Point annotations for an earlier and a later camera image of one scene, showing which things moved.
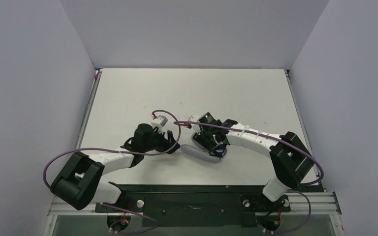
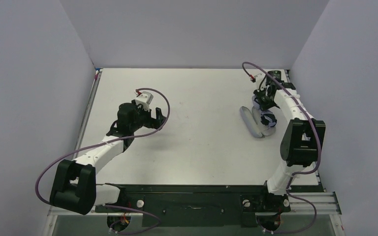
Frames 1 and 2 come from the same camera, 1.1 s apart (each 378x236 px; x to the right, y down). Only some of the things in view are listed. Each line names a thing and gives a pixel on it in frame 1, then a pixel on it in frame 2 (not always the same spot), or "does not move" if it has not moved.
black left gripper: x=164 y=140 → x=153 y=116
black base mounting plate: x=196 y=206 does not move
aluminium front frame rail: x=322 y=203 does not move
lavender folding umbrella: x=219 y=150 → x=268 y=118
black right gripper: x=210 y=140 → x=264 y=99
